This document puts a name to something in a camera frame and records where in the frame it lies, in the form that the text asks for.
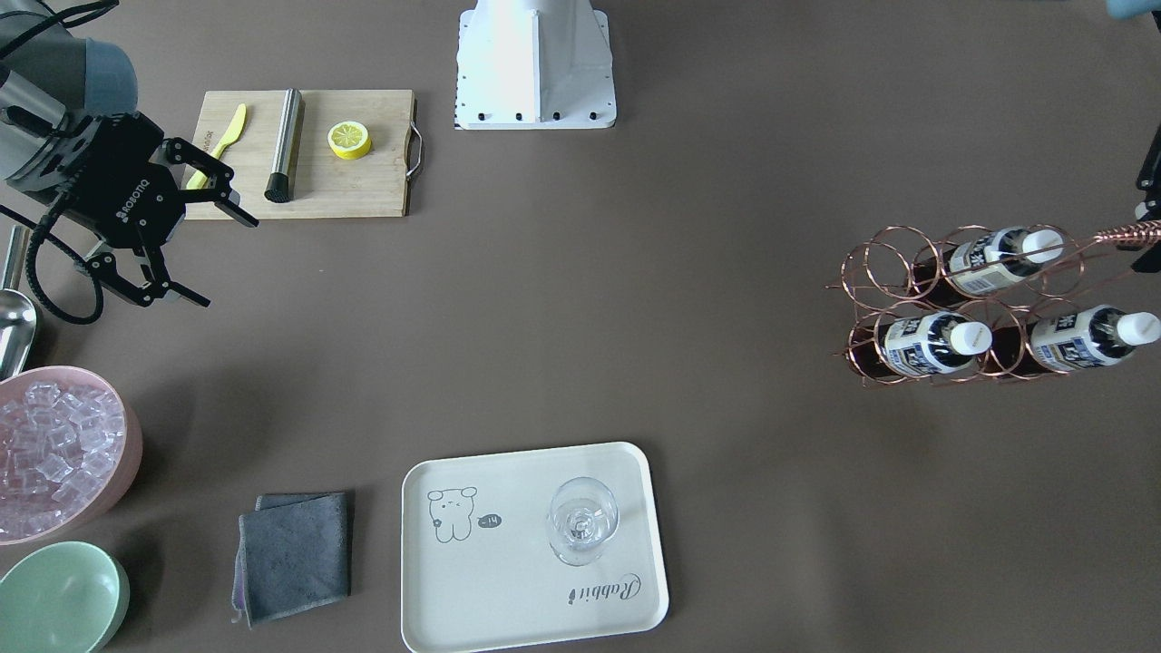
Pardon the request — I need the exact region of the grey folded cloth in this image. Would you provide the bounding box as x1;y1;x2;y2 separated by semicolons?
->
231;491;352;629

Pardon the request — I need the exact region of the steel muddler black tip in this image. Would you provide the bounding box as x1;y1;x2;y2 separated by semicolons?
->
264;88;303;203

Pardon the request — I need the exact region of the steel ice scoop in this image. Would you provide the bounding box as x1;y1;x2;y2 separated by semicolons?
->
1;224;39;380

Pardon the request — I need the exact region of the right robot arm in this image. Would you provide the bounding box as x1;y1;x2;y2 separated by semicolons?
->
3;1;258;324

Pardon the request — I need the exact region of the tea bottle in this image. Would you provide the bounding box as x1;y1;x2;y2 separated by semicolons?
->
913;227;1063;308
985;304;1160;376
849;311;991;380

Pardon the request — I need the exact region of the copper wire bottle basket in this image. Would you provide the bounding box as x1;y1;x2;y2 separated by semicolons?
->
836;222;1158;385

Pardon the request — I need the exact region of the tea bottle lower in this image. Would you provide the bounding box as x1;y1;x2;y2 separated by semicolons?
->
849;311;991;380

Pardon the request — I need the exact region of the half lemon slice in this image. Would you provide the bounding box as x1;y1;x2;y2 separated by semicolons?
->
327;121;373;162

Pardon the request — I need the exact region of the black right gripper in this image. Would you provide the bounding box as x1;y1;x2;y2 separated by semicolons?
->
36;112;259;309

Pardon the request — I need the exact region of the green bowl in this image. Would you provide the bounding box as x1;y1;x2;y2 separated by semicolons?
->
1;541;130;652

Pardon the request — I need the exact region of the pink bowl of ice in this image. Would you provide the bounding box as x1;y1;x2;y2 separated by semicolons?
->
1;366;142;546

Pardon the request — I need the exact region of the cream rabbit tray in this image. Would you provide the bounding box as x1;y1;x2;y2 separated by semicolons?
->
401;442;670;652

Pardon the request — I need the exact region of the tea bottle upper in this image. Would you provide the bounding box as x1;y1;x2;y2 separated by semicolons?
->
913;227;1063;308

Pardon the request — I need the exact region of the bamboo cutting board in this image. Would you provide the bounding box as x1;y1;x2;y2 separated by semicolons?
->
192;89;423;220

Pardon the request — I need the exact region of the clear wine glass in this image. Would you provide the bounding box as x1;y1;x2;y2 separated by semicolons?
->
546;476;620;567

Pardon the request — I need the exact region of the yellow plastic knife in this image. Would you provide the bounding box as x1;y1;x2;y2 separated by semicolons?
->
185;103;248;191

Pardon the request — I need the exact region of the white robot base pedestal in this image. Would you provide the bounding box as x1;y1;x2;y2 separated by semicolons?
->
454;1;618;130

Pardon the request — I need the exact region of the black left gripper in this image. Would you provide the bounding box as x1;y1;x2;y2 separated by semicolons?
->
1131;125;1160;273

